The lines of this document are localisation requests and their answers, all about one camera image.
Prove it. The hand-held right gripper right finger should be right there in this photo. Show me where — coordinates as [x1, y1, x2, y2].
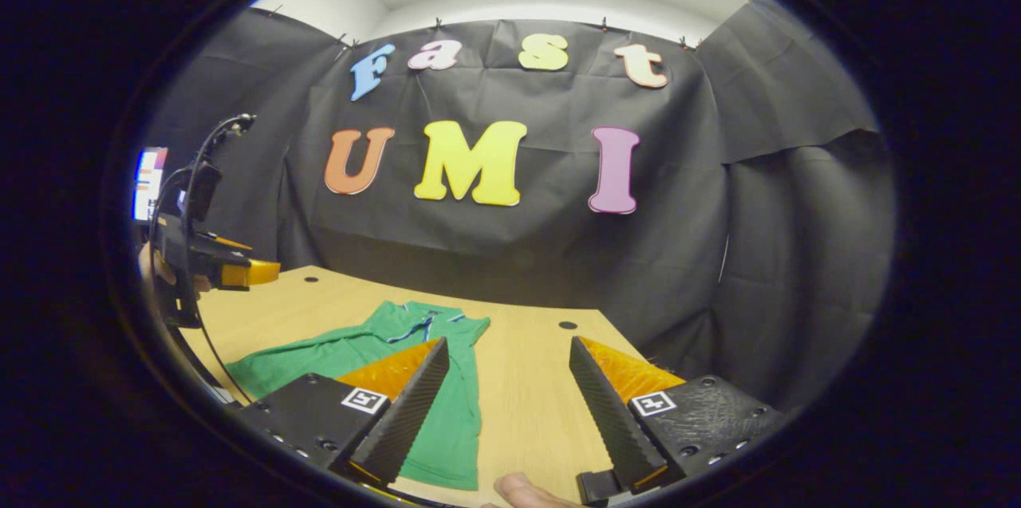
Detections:
[569, 335, 786, 506]

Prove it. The black backdrop cloth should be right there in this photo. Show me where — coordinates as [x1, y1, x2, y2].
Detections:
[144, 0, 898, 413]

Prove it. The computer monitor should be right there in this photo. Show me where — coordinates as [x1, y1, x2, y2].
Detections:
[132, 146, 170, 223]

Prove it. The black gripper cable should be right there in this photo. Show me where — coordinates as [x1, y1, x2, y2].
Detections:
[148, 113, 258, 405]

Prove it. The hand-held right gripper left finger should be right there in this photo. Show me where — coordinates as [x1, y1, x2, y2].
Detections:
[237, 337, 452, 489]

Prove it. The green T-shirt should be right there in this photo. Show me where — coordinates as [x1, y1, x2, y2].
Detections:
[226, 300, 491, 491]

